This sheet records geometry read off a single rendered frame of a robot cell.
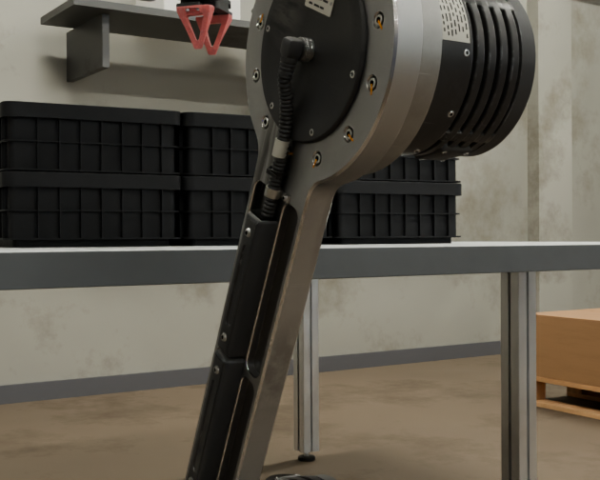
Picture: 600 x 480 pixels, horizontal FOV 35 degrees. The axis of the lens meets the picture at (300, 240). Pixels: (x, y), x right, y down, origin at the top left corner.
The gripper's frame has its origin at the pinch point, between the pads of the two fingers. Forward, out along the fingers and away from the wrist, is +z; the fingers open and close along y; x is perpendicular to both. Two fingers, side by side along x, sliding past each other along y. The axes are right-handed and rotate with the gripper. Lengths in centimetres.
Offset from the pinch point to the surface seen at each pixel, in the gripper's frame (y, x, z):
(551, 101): -445, 36, -41
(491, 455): -150, 33, 109
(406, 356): -360, -39, 109
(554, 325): -239, 48, 76
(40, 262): 72, 13, 36
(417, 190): -22.6, 34.7, 26.1
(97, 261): 67, 17, 36
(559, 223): -449, 40, 35
